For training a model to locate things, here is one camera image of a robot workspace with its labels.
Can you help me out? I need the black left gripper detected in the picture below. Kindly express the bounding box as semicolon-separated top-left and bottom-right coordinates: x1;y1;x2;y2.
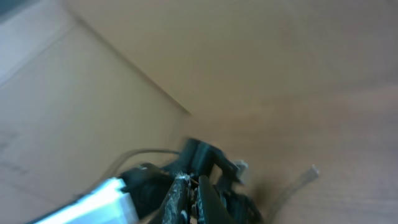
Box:
167;138;264;224

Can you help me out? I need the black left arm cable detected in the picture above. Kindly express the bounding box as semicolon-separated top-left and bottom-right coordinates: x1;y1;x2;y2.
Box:
93;148;181;194

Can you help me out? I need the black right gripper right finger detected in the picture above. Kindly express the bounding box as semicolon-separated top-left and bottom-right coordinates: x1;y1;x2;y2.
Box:
198;175;234;224

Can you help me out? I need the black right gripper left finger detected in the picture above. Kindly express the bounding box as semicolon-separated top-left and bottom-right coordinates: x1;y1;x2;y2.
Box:
149;174;190;224

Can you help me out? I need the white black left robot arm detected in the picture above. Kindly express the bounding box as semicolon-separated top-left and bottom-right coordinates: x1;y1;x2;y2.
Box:
32;138;262;224

